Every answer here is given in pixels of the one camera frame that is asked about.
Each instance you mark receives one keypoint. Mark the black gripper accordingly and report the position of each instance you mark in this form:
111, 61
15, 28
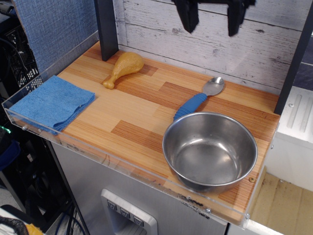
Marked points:
188, 13

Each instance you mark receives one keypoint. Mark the blue cloth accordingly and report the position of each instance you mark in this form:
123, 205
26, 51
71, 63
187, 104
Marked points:
53, 105

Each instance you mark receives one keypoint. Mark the yellow toy chicken drumstick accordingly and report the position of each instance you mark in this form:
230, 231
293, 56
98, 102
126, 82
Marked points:
127, 63

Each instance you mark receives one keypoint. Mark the stainless steel bowl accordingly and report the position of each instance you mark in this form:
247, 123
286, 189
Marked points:
209, 152

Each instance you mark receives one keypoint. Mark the clear acrylic table guard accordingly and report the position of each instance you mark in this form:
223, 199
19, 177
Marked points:
123, 129

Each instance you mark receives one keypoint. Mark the black plastic crate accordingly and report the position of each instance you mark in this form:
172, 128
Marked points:
21, 61

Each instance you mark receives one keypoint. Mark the silver cabinet with buttons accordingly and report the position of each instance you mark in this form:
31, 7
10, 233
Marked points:
87, 178

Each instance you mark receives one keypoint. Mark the yellow object at bottom left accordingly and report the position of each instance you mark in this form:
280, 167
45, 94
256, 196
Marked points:
33, 230

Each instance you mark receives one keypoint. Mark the spoon with blue handle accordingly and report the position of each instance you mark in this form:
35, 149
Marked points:
213, 87

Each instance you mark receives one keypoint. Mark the dark grey right post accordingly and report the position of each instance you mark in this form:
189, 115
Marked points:
295, 63

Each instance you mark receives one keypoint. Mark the dark grey post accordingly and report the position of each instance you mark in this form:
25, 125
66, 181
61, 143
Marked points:
295, 63
106, 28

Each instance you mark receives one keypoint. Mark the dark grey left post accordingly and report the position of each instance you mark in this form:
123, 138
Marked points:
106, 28

